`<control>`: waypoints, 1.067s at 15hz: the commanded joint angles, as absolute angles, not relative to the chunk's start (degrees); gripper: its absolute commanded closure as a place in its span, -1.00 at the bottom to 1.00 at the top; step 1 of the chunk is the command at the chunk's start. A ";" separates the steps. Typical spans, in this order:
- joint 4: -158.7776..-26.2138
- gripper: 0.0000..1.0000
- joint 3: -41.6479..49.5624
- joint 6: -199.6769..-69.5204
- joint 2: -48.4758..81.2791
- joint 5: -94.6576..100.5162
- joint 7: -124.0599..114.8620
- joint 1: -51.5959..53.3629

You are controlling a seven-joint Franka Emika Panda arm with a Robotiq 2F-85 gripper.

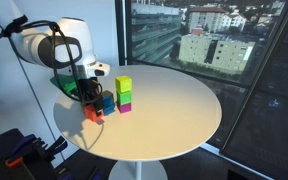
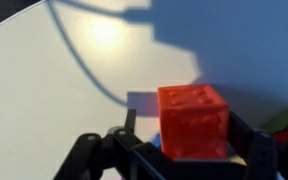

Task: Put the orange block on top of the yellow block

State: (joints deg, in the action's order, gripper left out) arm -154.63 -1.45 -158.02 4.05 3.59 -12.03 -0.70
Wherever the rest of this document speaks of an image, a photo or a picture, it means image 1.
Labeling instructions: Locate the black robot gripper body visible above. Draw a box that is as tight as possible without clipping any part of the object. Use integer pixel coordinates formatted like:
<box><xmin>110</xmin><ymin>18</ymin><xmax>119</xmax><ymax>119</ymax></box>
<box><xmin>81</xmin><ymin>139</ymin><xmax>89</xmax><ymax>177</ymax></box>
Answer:
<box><xmin>78</xmin><ymin>77</ymin><xmax>104</xmax><ymax>105</ymax></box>

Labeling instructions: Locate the orange block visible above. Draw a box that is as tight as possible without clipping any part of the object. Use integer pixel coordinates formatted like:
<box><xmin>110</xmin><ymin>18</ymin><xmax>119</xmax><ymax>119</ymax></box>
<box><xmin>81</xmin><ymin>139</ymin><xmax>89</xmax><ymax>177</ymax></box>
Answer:
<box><xmin>84</xmin><ymin>103</ymin><xmax>105</xmax><ymax>123</ymax></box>

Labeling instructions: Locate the blue block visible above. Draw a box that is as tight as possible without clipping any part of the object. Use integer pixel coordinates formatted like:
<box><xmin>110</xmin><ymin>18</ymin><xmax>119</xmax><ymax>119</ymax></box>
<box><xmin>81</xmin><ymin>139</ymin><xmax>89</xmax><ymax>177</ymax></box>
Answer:
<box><xmin>102</xmin><ymin>95</ymin><xmax>116</xmax><ymax>116</ymax></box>

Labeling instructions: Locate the brown block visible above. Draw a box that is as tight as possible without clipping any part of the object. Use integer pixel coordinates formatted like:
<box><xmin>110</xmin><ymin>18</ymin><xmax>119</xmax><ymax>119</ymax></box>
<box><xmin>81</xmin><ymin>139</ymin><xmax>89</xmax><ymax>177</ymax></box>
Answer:
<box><xmin>101</xmin><ymin>89</ymin><xmax>115</xmax><ymax>101</ymax></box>

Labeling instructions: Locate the magenta block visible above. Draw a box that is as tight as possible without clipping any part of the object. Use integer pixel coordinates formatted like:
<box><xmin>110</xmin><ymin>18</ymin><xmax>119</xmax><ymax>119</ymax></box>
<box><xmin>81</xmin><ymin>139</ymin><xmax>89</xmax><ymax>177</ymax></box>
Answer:
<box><xmin>117</xmin><ymin>102</ymin><xmax>133</xmax><ymax>115</ymax></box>

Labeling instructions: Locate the green block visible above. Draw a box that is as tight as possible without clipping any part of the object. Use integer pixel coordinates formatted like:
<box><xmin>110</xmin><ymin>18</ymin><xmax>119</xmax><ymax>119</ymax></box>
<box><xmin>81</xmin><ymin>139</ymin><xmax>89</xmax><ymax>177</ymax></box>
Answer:
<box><xmin>116</xmin><ymin>90</ymin><xmax>133</xmax><ymax>106</ymax></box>

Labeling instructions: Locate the yellow block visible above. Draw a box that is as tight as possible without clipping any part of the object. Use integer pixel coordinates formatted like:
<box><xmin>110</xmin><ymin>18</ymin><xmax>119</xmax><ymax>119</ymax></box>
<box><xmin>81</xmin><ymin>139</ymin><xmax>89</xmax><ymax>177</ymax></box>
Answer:
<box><xmin>114</xmin><ymin>75</ymin><xmax>133</xmax><ymax>94</ymax></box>

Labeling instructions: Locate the black spring clamp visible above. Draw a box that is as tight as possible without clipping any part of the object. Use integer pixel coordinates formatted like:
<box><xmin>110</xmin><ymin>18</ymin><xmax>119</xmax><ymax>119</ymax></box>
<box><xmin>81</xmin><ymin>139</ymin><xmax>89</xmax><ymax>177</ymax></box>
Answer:
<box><xmin>46</xmin><ymin>135</ymin><xmax>69</xmax><ymax>157</ymax></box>

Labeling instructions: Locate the grey glass building outside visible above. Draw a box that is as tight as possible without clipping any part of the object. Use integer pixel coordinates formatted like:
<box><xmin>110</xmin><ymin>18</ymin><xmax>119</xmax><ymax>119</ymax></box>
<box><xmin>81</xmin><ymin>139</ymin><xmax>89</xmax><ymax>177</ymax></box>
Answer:
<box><xmin>131</xmin><ymin>3</ymin><xmax>183</xmax><ymax>64</ymax></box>

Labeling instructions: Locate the black tool bag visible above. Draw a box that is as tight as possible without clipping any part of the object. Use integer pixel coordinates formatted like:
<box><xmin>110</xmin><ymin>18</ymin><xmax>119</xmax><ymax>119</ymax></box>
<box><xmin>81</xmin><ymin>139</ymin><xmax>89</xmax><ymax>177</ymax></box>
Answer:
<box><xmin>0</xmin><ymin>128</ymin><xmax>68</xmax><ymax>180</ymax></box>

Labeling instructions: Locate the beige building outside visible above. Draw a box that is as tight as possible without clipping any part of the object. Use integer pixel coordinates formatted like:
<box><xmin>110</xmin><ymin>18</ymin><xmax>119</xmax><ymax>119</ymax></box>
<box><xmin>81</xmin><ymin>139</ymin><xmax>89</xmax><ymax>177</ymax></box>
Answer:
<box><xmin>178</xmin><ymin>33</ymin><xmax>256</xmax><ymax>75</ymax></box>

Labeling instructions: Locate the white red-roofed building outside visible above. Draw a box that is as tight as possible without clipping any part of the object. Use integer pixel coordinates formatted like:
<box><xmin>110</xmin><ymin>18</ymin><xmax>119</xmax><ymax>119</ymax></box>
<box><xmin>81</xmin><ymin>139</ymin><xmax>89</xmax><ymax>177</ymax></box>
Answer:
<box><xmin>187</xmin><ymin>6</ymin><xmax>248</xmax><ymax>34</ymax></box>

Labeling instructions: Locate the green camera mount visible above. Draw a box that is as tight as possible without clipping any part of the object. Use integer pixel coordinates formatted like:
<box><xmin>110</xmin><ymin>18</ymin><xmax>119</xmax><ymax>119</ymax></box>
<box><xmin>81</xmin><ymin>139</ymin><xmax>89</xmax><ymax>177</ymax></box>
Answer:
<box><xmin>49</xmin><ymin>73</ymin><xmax>81</xmax><ymax>98</ymax></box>

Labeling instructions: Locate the thin cable on wall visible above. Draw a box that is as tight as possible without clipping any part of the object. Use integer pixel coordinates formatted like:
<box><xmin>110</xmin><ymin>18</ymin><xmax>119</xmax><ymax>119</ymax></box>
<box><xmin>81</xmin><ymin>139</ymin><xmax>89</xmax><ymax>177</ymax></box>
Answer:
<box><xmin>18</xmin><ymin>61</ymin><xmax>65</xmax><ymax>162</ymax></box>

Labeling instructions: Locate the dark vertical window frame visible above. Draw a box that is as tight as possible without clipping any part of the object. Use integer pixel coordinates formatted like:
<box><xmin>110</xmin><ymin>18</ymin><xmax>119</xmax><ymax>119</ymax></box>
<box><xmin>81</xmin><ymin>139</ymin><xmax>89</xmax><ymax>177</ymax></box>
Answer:
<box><xmin>114</xmin><ymin>0</ymin><xmax>132</xmax><ymax>67</ymax></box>

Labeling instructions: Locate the white table pedestal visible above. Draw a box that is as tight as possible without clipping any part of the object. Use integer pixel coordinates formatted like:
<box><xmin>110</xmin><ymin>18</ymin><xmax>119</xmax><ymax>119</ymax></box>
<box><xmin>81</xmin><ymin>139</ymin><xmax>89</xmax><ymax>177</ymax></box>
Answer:
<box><xmin>108</xmin><ymin>160</ymin><xmax>168</xmax><ymax>180</ymax></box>

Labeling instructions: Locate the blue handled clamp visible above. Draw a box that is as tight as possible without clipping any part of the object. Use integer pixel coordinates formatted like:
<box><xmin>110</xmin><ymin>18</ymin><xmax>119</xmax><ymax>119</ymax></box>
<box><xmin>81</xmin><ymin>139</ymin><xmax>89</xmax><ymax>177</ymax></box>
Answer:
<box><xmin>11</xmin><ymin>134</ymin><xmax>37</xmax><ymax>158</ymax></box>

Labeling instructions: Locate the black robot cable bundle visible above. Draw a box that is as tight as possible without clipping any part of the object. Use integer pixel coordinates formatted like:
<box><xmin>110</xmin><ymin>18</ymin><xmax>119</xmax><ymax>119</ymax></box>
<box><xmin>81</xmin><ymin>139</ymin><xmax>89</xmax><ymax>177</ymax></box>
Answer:
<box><xmin>0</xmin><ymin>14</ymin><xmax>104</xmax><ymax>108</ymax></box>

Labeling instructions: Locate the orange handled clamp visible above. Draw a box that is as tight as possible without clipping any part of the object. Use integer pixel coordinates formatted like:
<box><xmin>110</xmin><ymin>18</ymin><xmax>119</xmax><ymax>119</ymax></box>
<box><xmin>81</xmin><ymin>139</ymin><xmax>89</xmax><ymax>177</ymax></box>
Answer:
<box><xmin>5</xmin><ymin>155</ymin><xmax>25</xmax><ymax>168</ymax></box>

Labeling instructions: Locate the dark slanted window frame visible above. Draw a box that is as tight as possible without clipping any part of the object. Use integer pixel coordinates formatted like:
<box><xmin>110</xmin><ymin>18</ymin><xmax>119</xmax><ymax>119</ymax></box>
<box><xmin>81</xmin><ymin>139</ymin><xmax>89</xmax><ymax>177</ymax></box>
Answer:
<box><xmin>218</xmin><ymin>0</ymin><xmax>288</xmax><ymax>158</ymax></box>

